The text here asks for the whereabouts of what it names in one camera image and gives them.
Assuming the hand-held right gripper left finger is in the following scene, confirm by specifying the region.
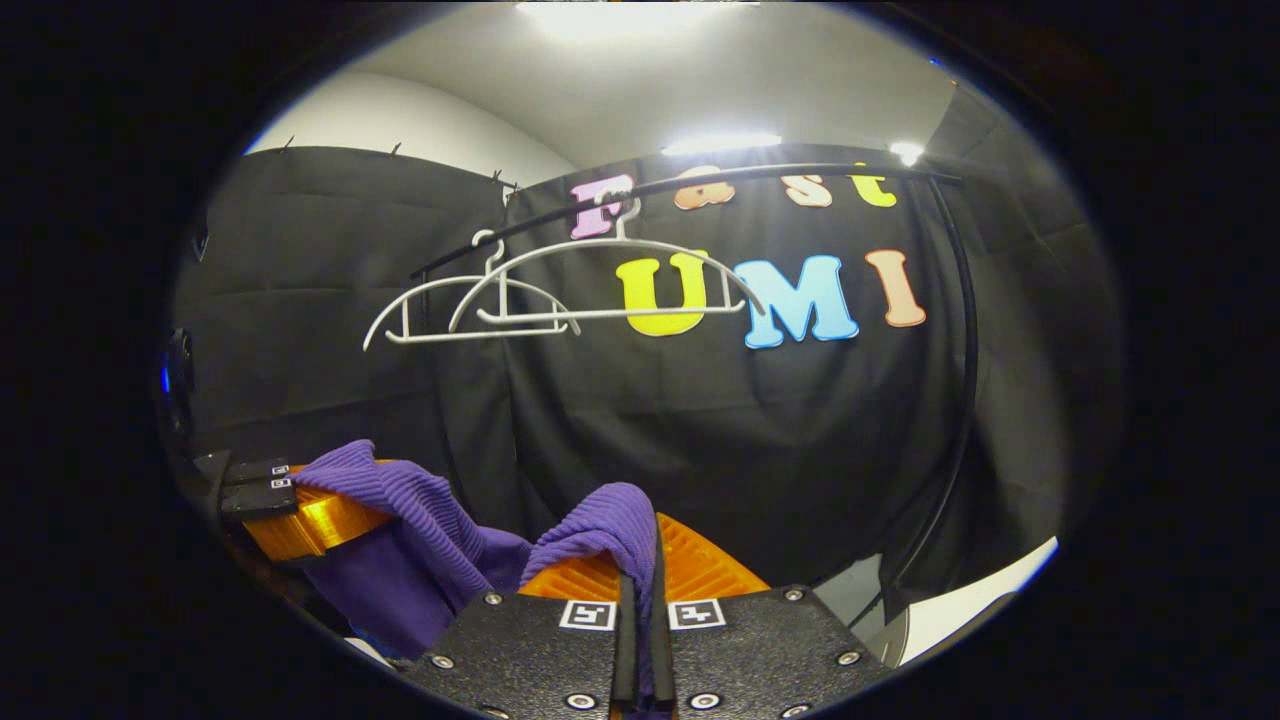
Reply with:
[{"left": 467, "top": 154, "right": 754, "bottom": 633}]
[{"left": 400, "top": 553, "right": 638, "bottom": 720}]

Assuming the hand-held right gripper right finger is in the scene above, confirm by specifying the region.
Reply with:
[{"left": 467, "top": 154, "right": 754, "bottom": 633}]
[{"left": 650, "top": 512, "right": 891, "bottom": 720}]

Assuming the purple corduroy jacket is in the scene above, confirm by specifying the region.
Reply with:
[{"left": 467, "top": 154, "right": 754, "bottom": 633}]
[{"left": 290, "top": 440, "right": 661, "bottom": 706}]

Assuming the white clothes hanger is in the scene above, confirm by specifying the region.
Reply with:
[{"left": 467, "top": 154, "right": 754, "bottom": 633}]
[
  {"left": 362, "top": 230, "right": 583, "bottom": 353},
  {"left": 448, "top": 190, "right": 766, "bottom": 336}
]

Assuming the black clothes rack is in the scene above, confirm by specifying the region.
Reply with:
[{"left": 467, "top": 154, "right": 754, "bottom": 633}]
[{"left": 410, "top": 163, "right": 981, "bottom": 626}]

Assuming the white panel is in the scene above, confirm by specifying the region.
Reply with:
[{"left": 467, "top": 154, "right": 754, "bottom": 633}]
[{"left": 900, "top": 537, "right": 1059, "bottom": 666}]

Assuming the black backdrop cloth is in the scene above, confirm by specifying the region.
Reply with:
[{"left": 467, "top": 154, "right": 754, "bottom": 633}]
[{"left": 170, "top": 85, "right": 1126, "bottom": 611}]

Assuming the large ceiling light panel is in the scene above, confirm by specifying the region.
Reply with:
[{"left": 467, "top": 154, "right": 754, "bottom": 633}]
[{"left": 515, "top": 0, "right": 761, "bottom": 41}]

